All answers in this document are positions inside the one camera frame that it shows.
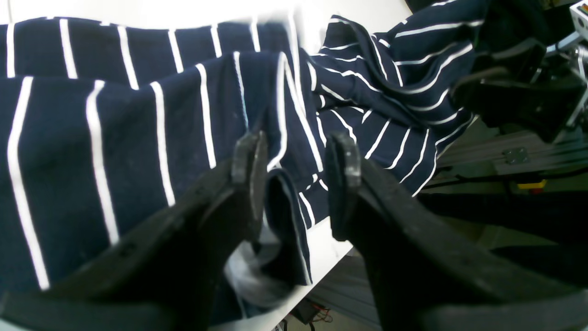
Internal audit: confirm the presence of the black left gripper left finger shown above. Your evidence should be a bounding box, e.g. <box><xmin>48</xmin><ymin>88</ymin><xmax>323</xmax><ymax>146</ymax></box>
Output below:
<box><xmin>1</xmin><ymin>131</ymin><xmax>267</xmax><ymax>331</ymax></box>

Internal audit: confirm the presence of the grey crumpled garment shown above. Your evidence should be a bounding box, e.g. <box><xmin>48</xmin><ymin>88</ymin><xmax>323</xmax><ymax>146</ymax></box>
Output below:
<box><xmin>223</xmin><ymin>228</ymin><xmax>291</xmax><ymax>308</ymax></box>

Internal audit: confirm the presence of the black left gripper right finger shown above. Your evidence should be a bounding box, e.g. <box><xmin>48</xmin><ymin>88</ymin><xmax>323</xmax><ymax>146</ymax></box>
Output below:
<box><xmin>325</xmin><ymin>132</ymin><xmax>588</xmax><ymax>331</ymax></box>

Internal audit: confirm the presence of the navy white striped t-shirt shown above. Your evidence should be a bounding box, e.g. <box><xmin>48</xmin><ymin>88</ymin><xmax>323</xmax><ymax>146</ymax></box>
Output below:
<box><xmin>0</xmin><ymin>0</ymin><xmax>490</xmax><ymax>322</ymax></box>

